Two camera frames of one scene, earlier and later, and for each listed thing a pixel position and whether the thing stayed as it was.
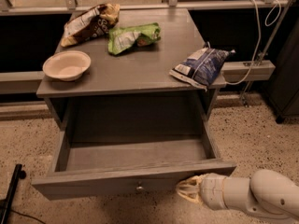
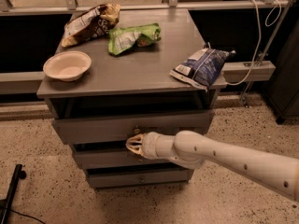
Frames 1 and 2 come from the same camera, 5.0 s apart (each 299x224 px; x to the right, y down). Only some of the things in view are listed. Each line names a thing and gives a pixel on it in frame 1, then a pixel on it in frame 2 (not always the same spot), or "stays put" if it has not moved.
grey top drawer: [88, 170] -> [119, 129]
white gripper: [212, 189] -> [150, 146]
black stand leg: [6, 203] stays put
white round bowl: [66, 65] stays put
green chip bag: [122, 38] stays put
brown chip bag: [90, 23] stays put
